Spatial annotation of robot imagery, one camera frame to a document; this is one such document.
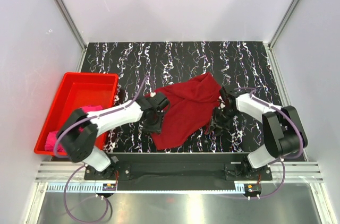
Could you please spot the right aluminium frame post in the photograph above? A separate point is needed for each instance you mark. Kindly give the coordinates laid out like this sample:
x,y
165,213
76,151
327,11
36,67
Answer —
x,y
284,21

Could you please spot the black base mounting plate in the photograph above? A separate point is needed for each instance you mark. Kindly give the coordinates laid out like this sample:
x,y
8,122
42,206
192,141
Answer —
x,y
174,164

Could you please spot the aluminium rail front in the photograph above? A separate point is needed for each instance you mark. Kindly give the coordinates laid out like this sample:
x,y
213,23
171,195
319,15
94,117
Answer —
x,y
62,176

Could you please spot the pink t shirt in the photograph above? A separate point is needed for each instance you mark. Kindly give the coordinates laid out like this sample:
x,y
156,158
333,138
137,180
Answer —
x,y
52,136

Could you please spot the dark red t shirt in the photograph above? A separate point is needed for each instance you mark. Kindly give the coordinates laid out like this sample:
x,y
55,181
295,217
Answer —
x,y
191,107

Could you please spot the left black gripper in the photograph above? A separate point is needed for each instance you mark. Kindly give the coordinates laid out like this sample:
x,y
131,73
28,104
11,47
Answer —
x,y
156,128

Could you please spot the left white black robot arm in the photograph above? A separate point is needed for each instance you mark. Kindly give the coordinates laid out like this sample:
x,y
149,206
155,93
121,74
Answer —
x,y
78,134

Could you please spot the aluminium frame post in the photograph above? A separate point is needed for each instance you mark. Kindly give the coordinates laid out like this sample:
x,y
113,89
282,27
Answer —
x,y
284,21
71,24

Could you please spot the left aluminium frame post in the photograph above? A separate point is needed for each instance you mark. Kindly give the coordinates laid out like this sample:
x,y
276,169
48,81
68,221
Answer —
x,y
71,24

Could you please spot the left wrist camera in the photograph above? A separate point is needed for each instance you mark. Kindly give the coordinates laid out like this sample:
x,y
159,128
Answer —
x,y
158,101

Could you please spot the red plastic bin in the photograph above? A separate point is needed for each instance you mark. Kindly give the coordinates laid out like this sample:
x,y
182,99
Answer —
x,y
76,90

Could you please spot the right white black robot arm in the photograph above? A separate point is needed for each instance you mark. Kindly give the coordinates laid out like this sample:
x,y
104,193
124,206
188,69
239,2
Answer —
x,y
283,133

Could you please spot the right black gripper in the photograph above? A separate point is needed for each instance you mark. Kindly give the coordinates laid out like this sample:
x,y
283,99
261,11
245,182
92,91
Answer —
x,y
222,128

